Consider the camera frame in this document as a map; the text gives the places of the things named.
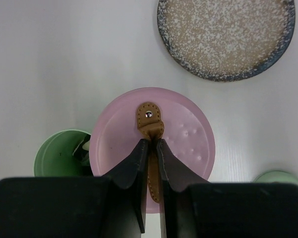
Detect green round lid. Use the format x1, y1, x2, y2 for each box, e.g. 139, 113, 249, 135
254, 171, 298, 185

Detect speckled ceramic plate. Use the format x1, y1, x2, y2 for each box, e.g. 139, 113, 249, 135
157, 0, 296, 82

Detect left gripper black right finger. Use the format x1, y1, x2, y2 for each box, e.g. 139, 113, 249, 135
156, 139, 298, 238

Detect cucumber sushi roll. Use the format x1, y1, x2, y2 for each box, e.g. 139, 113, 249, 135
73, 134, 90, 166

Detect pink round lid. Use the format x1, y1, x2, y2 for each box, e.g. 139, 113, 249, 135
88, 86, 216, 214

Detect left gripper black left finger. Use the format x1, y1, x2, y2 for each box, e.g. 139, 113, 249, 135
0, 139, 149, 238

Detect green cylindrical container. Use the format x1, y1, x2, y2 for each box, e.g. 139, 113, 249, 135
34, 129, 93, 177

